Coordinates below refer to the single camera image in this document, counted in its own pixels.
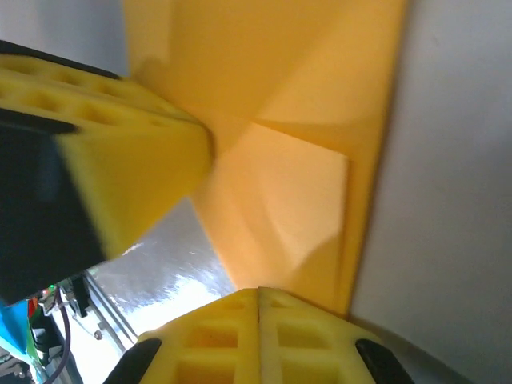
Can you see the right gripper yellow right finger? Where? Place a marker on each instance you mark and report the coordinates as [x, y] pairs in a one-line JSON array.
[[312, 352]]

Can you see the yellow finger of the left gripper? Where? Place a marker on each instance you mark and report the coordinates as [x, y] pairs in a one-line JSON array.
[[136, 172], [88, 86]]

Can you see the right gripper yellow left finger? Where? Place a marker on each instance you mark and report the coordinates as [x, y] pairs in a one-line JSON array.
[[208, 352]]

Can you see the orange paper sheet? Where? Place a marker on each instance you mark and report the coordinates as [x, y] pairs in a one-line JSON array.
[[280, 180]]

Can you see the aluminium mounting rail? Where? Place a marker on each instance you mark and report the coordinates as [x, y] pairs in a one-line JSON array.
[[108, 316]]

